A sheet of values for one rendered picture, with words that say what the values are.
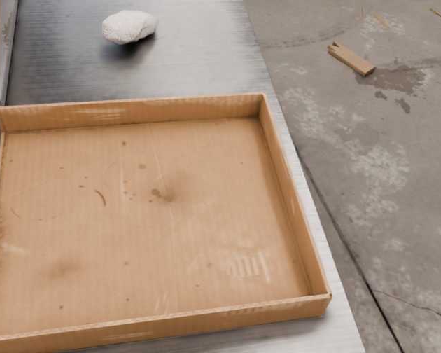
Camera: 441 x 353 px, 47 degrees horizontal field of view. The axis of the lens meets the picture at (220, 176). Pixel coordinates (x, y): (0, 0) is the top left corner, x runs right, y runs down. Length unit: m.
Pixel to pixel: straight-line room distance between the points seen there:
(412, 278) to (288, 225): 1.08
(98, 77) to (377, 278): 1.08
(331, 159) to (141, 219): 1.29
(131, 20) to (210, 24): 0.12
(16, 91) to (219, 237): 0.32
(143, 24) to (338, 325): 0.45
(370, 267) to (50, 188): 1.15
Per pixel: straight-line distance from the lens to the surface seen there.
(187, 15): 0.78
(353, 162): 1.77
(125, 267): 0.49
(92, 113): 0.58
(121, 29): 0.69
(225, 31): 0.75
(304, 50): 2.17
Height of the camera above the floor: 1.26
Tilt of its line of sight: 51 degrees down
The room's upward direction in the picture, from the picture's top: 8 degrees clockwise
